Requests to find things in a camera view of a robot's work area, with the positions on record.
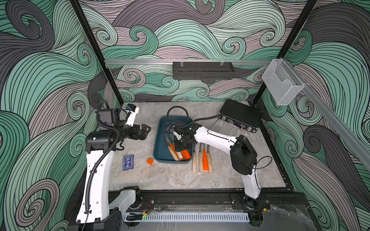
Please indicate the orange handle sickle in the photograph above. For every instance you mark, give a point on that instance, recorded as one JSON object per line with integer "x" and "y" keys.
{"x": 186, "y": 155}
{"x": 172, "y": 146}
{"x": 205, "y": 160}

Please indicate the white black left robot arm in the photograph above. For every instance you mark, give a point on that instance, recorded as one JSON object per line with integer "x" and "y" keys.
{"x": 96, "y": 212}

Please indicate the black perforated wall shelf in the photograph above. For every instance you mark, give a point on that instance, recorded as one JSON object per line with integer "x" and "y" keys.
{"x": 205, "y": 71}

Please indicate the clear plastic wall bin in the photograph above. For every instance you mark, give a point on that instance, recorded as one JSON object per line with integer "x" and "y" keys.
{"x": 282, "y": 81}

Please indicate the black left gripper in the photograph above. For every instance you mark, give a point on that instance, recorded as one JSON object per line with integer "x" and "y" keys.
{"x": 141, "y": 133}

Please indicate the black case with latches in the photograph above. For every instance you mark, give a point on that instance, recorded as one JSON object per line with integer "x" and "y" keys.
{"x": 241, "y": 116}

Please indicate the small orange block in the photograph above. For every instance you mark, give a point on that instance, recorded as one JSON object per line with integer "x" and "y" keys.
{"x": 150, "y": 161}

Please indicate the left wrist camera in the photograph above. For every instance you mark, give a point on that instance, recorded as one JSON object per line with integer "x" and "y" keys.
{"x": 131, "y": 110}

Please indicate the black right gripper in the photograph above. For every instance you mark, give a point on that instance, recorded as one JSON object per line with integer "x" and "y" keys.
{"x": 178, "y": 147}

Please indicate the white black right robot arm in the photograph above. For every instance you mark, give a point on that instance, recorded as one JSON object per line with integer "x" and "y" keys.
{"x": 242, "y": 154}

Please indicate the teal plastic storage tray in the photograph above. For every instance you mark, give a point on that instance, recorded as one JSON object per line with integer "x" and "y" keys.
{"x": 161, "y": 152}

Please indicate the blue card pack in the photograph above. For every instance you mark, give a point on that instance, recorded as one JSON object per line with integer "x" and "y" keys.
{"x": 128, "y": 162}

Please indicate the white slotted cable duct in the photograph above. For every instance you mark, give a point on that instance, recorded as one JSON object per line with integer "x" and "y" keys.
{"x": 195, "y": 217}

